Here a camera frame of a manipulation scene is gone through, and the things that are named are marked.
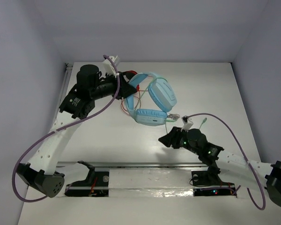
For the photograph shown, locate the red black headphones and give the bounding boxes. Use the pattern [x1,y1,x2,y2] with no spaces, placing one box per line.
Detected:
[123,70,139,91]

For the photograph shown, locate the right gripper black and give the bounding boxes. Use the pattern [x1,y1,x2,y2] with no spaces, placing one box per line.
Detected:
[158,126,200,156]

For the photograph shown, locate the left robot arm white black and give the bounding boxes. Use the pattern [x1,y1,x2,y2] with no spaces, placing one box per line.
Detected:
[12,64,138,203]

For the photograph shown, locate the aluminium rail front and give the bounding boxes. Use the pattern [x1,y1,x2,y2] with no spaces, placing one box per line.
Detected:
[57,161,211,170]

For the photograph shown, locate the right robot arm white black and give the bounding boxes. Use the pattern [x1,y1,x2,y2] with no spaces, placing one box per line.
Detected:
[158,127,281,207]

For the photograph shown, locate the aluminium rail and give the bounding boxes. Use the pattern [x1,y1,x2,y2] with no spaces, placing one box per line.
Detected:
[57,161,211,170]
[52,63,74,126]

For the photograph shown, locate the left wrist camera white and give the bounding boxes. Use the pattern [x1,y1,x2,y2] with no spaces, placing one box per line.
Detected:
[103,55,120,76]

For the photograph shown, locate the light blue headphones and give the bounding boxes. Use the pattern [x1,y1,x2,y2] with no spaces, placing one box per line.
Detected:
[124,72,177,127]

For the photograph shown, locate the aluminium rail left side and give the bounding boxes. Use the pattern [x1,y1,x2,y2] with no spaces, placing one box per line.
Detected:
[52,63,74,126]

